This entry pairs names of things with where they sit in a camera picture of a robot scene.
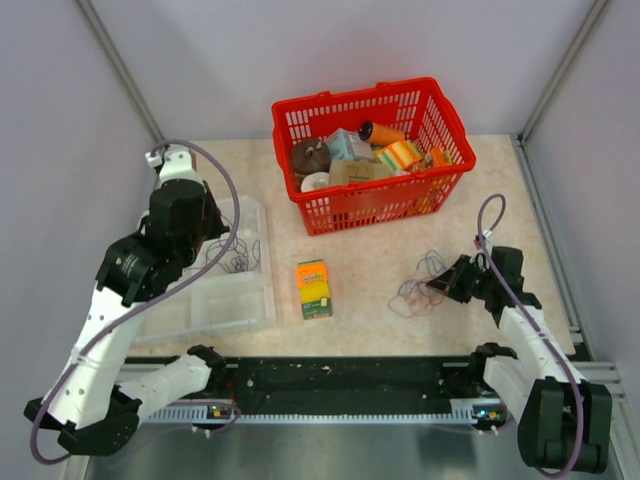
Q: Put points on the teal white box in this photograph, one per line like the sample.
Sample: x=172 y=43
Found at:
x=346 y=145

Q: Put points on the brown cardboard box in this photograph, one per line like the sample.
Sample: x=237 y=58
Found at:
x=344 y=172

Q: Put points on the clear plastic compartment tray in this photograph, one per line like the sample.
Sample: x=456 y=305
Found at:
x=235 y=295

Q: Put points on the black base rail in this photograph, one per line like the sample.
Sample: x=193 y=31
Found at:
x=388 y=385

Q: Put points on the brown round object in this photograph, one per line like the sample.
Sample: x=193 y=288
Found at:
x=310 y=156

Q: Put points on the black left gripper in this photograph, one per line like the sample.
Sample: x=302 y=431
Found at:
x=219 y=225

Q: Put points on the orange bottle dark cap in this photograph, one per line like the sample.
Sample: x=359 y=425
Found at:
x=378 y=134

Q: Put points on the yellow green striped sponge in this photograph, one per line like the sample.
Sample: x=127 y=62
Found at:
x=400 y=155

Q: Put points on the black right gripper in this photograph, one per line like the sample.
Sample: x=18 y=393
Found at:
x=449 y=282

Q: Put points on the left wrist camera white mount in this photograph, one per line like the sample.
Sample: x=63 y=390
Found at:
x=174 y=163

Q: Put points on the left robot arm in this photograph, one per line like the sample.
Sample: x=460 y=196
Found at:
x=91 y=412

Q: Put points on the orange yellow sponge pack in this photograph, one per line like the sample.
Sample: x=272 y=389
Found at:
x=314 y=289

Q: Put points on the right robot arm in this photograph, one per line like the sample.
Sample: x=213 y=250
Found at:
x=563 y=420

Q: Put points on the orange small packet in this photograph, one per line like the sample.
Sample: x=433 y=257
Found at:
x=437 y=158

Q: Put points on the red plastic basket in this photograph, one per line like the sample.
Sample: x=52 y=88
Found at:
x=418 y=107

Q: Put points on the white tape roll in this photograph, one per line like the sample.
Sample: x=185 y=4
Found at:
x=315 y=181

